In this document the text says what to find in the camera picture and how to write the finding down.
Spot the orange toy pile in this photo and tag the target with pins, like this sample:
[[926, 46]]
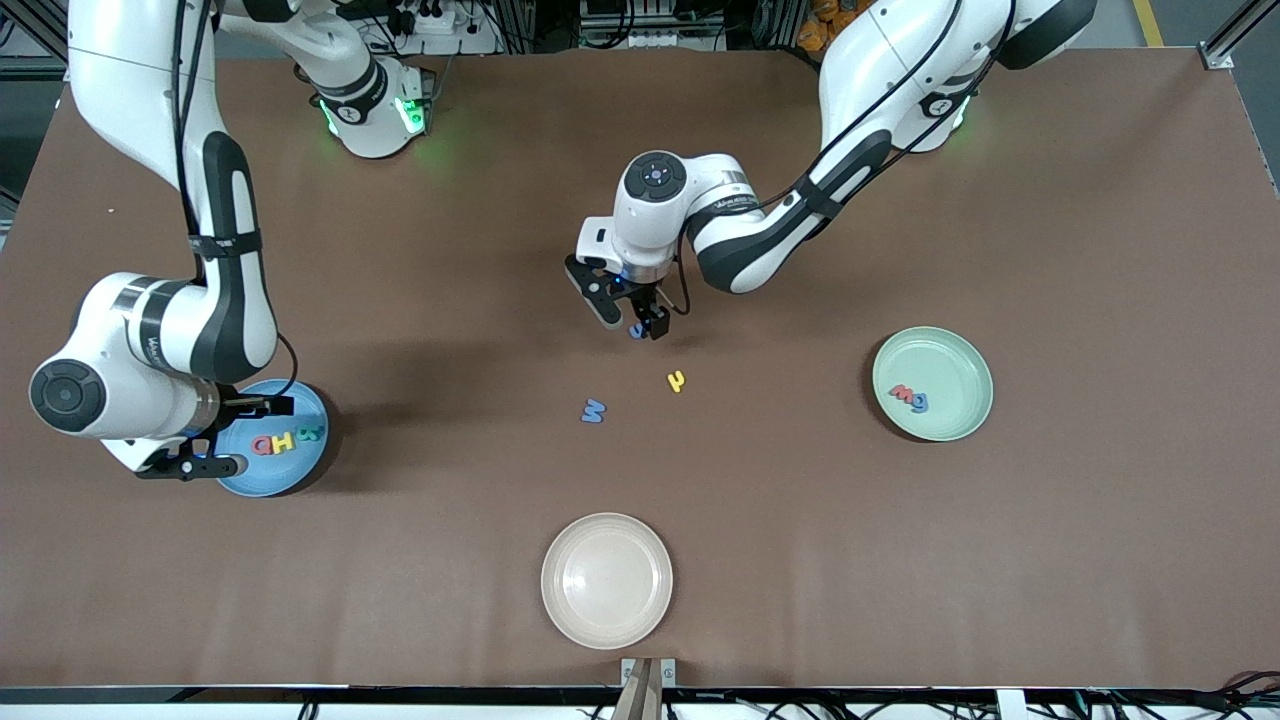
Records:
[[822, 30]]

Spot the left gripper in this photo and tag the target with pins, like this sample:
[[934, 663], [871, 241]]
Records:
[[644, 297]]

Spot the red foam letter G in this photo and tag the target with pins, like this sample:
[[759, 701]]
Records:
[[262, 445]]

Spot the brown table mat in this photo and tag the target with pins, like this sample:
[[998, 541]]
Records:
[[1100, 550]]

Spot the beige plate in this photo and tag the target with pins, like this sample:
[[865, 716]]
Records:
[[607, 580]]

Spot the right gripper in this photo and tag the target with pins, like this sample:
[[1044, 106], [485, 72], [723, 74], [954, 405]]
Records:
[[243, 408]]

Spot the metal mounting bracket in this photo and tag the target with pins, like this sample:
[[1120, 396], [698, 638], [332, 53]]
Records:
[[667, 671]]

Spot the red foam letter w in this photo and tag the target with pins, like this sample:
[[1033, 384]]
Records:
[[902, 392]]

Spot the grey control box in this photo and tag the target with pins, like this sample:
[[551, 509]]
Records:
[[650, 35]]

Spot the white power strip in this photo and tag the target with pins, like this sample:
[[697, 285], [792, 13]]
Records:
[[445, 20]]

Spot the yellow foam uppercase letter H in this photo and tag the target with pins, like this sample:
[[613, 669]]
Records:
[[284, 441]]

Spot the yellow foam lowercase letter h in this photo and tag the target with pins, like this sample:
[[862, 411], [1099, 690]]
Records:
[[677, 381]]

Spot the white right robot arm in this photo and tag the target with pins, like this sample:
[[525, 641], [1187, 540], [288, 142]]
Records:
[[130, 100]]

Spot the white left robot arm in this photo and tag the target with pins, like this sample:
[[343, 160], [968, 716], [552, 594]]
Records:
[[880, 70]]

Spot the green foam letter R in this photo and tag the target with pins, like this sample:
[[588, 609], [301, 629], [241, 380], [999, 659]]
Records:
[[311, 433]]

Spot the blue foam letter M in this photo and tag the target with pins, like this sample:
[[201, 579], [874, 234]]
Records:
[[593, 411]]

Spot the green plate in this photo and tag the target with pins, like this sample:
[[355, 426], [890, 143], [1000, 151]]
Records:
[[940, 350]]

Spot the blue plate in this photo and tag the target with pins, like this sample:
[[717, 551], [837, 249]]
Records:
[[280, 475]]

